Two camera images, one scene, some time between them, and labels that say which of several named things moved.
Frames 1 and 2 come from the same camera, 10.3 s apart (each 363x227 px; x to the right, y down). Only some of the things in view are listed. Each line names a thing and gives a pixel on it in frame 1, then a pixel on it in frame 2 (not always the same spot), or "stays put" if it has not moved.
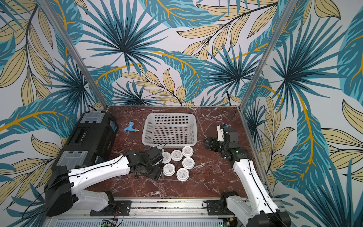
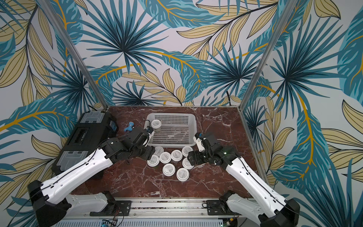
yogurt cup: (187, 151) -> (177, 155)
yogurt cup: (182, 174) stays put
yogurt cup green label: (168, 170) stays put
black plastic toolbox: (91, 140) stays put
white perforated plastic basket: (170, 130) stays put
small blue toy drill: (130, 127) stays put
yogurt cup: (188, 163) stays put
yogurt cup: (177, 155) -> (165, 157)
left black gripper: (156, 174) -> (150, 151)
